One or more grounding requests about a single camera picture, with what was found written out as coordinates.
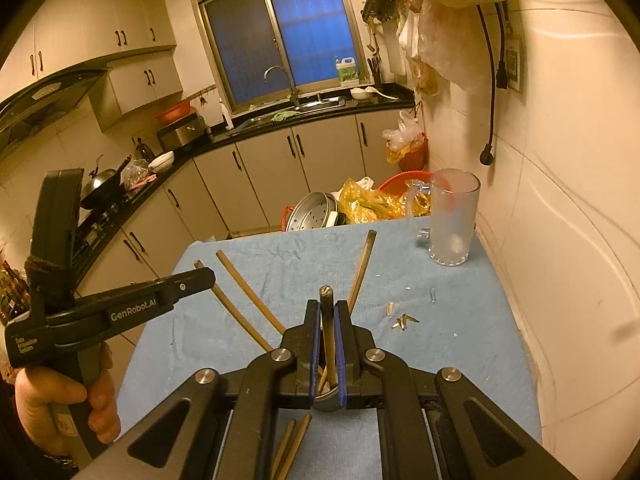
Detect wooden chopstick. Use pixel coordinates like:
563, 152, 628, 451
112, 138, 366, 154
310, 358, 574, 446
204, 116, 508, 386
347, 230, 376, 312
320, 285, 338, 387
316, 366, 330, 396
270, 419, 296, 480
193, 259, 279, 351
276, 414, 312, 480
216, 249, 285, 335

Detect dark cylindrical utensil holder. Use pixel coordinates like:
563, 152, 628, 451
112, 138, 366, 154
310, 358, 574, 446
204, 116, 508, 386
310, 364, 343, 413

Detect kitchen faucet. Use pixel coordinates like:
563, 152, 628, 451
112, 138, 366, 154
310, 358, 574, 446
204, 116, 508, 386
262, 65, 300, 107

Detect blue kitchen window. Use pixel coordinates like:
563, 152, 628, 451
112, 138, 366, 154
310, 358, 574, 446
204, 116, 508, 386
196, 0, 370, 112

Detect left human hand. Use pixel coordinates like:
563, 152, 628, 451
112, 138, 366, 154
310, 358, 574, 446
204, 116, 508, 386
15, 342, 122, 457

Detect small metal scraps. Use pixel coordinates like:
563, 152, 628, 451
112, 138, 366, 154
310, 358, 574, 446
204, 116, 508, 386
385, 301, 419, 330

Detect light blue table cloth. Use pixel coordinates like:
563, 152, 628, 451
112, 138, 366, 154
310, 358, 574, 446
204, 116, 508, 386
115, 214, 544, 480

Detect metal steamer pot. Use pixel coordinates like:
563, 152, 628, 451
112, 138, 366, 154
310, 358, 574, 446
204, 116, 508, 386
283, 192, 347, 232

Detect yellow plastic bag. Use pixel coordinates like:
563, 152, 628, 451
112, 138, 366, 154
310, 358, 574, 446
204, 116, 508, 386
338, 179, 416, 224

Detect black wok on stove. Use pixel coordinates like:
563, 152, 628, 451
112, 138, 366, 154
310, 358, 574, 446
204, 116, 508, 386
80, 156, 131, 210

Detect red plastic basin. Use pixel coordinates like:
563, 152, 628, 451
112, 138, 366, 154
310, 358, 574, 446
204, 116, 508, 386
378, 170, 432, 197

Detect frosted glass beer mug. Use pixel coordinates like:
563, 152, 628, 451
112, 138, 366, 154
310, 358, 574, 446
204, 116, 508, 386
405, 168, 480, 266

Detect white bowl on counter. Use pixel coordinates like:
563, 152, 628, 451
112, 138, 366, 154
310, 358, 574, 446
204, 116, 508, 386
149, 151, 175, 174

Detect orange bag by cabinet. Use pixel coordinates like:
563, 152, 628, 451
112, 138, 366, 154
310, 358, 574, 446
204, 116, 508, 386
382, 110, 428, 171

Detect black range hood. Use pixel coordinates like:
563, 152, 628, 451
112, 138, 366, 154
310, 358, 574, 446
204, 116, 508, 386
0, 68, 107, 152

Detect steel box on counter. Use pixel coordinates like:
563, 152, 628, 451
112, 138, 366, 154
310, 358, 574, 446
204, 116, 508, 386
156, 113, 206, 152

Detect green detergent bottle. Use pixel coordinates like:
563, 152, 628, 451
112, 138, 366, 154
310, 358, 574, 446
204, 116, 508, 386
335, 58, 360, 88

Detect black power cable plug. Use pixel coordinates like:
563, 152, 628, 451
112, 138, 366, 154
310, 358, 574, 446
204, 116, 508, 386
474, 3, 511, 167

